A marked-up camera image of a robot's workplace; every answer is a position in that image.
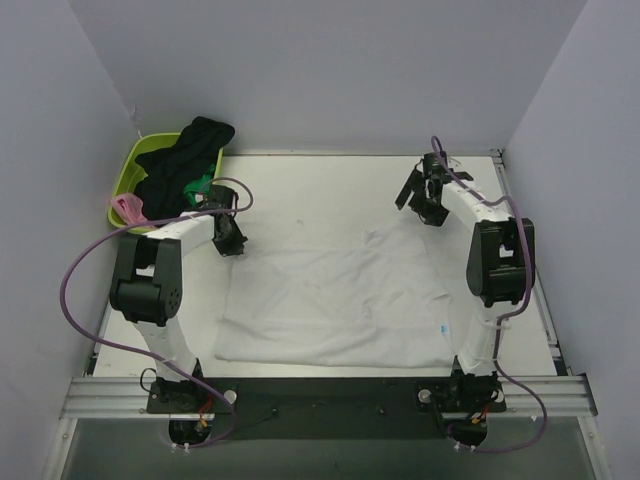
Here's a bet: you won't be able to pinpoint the white t shirt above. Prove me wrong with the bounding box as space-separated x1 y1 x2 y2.
214 224 473 369

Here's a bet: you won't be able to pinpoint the lime green plastic basket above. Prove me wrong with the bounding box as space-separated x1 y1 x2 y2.
107 132 224 234

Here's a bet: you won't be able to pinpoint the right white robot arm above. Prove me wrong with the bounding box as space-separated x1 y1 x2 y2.
395 152 535 376

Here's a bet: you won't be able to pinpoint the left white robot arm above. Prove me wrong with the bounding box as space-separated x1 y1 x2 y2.
110 184 247 412

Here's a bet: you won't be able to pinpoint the green t shirt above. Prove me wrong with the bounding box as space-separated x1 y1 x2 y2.
183 164 217 206

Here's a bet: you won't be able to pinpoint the black t shirt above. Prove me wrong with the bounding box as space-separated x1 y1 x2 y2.
134 116 235 220

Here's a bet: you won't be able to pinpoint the pink t shirt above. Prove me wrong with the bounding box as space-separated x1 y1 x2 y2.
108 193 150 230

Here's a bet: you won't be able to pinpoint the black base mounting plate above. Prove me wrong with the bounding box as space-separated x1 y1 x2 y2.
146 377 506 443

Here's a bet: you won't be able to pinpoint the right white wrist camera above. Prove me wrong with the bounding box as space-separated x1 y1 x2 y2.
447 157 474 181

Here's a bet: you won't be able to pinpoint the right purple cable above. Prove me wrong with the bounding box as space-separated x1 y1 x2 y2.
430 135 549 454

